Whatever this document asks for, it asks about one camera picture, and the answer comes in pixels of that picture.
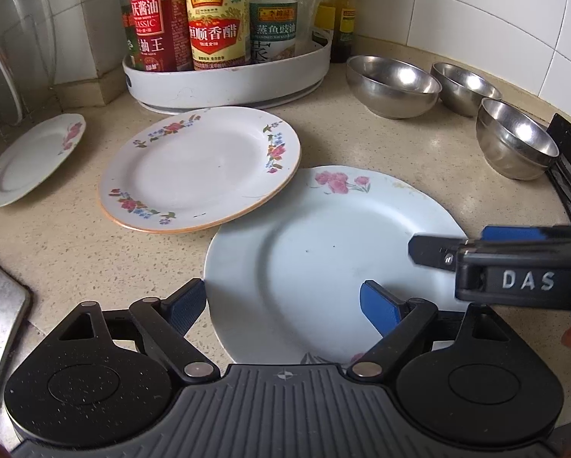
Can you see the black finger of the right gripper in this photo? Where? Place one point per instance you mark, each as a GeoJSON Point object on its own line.
{"type": "Point", "coordinates": [437, 252]}

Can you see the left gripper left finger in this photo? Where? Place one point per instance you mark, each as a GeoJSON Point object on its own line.
{"type": "Point", "coordinates": [163, 325]}

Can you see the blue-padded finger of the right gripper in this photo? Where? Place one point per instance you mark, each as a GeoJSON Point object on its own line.
{"type": "Point", "coordinates": [518, 233]}

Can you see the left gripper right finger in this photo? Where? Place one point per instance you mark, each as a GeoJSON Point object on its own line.
{"type": "Point", "coordinates": [401, 324]}

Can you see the large steel bowl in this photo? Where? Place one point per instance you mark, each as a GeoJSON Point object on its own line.
{"type": "Point", "coordinates": [391, 88]}

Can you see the large white rose plate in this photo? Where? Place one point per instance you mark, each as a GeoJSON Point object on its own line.
{"type": "Point", "coordinates": [283, 282]}

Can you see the floral plate with orange rim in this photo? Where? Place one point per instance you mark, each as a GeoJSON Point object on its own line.
{"type": "Point", "coordinates": [199, 169]}

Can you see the small white rose plate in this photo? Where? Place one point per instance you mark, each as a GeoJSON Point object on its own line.
{"type": "Point", "coordinates": [34, 156]}

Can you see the white round turntable tray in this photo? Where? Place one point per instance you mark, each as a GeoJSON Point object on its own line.
{"type": "Point", "coordinates": [260, 86]}

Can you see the yellow cap cooking wine bottle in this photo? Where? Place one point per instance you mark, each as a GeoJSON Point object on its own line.
{"type": "Point", "coordinates": [335, 24]}

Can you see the red label soy sauce bottle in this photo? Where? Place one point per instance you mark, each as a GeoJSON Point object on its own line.
{"type": "Point", "coordinates": [162, 33]}

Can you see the green label fish sauce bottle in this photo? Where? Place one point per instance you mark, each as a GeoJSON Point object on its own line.
{"type": "Point", "coordinates": [273, 29]}

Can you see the yellow label vinegar bottle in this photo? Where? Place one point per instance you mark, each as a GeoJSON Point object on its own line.
{"type": "Point", "coordinates": [219, 32]}

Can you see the wire dish rack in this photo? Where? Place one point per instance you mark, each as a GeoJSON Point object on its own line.
{"type": "Point", "coordinates": [28, 60]}

